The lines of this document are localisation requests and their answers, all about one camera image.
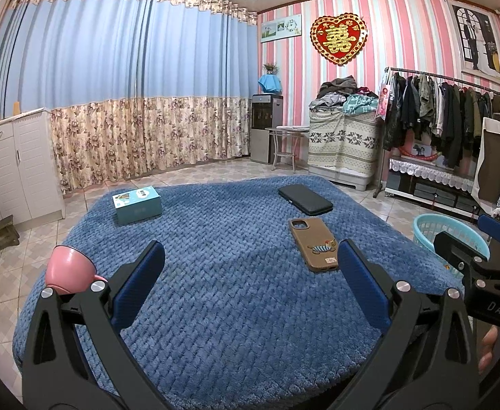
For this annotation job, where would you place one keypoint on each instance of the red heart wall decoration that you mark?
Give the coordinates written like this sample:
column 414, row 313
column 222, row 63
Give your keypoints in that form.
column 338, row 39

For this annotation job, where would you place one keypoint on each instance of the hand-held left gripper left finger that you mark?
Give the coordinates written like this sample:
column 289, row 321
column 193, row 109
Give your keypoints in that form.
column 141, row 290

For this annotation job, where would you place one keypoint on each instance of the grey water dispenser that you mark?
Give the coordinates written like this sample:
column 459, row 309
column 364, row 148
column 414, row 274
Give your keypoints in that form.
column 265, row 132

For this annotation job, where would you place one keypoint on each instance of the metal clothes rack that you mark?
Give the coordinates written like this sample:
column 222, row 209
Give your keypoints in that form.
column 459, row 80

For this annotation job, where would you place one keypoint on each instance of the blue floral curtain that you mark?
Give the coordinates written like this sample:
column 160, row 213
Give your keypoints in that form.
column 126, row 85

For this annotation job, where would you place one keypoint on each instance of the person's right hand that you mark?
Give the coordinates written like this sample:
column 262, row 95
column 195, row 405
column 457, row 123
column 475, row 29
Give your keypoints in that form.
column 489, row 348

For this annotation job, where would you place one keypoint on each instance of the small wooden stool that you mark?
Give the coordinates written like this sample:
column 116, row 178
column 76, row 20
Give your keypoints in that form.
column 2, row 235

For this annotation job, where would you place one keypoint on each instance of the red printed bag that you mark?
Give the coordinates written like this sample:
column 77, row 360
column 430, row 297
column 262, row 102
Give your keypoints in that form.
column 420, row 151

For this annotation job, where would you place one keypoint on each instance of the blue covered water bottle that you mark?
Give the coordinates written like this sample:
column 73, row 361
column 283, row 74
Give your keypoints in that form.
column 270, row 84

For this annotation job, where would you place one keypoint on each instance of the row of hanging clothes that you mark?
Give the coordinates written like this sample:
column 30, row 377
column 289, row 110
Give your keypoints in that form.
column 442, row 115

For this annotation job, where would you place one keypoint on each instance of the low cabinet with lace cloth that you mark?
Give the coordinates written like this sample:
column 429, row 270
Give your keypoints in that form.
column 429, row 173

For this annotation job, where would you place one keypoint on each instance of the pink cup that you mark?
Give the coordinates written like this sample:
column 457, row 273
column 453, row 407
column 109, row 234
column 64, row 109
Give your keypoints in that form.
column 68, row 271

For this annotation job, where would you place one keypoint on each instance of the black case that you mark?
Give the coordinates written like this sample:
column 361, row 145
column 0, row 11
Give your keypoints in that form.
column 305, row 200

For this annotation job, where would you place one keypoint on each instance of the landscape wall picture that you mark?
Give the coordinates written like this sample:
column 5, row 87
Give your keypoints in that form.
column 280, row 28

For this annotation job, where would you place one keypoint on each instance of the brown board with white frame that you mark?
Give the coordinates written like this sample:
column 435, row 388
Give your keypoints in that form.
column 499, row 153

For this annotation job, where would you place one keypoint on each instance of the small potted plant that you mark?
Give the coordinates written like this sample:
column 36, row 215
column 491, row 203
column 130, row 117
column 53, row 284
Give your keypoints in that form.
column 271, row 68

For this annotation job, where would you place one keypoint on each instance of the pile of clothes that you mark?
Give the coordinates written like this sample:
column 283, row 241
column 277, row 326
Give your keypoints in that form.
column 339, row 94

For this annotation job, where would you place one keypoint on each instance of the cabinet with patterned cloth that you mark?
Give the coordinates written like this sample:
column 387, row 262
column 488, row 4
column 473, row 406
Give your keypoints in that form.
column 344, row 149

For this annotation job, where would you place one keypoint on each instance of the teal tissue box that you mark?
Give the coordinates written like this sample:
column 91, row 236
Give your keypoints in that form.
column 136, row 205

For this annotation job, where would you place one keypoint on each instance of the blue knitted blanket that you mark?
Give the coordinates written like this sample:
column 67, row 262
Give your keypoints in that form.
column 232, row 307

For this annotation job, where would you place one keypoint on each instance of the white cabinet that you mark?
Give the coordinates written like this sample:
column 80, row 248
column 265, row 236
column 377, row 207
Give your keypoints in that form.
column 15, row 166

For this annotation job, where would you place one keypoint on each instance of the small round side table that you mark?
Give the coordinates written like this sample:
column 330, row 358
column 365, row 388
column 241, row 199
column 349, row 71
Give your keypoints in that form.
column 287, row 130

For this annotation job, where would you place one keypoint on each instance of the teal plastic basket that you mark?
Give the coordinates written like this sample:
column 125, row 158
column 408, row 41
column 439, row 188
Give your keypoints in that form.
column 425, row 230

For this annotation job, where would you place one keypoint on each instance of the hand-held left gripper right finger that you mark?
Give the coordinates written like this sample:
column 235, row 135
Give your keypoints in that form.
column 363, row 290

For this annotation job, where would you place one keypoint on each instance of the wall poster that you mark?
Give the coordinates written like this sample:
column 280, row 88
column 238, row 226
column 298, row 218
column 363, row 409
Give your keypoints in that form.
column 477, row 40

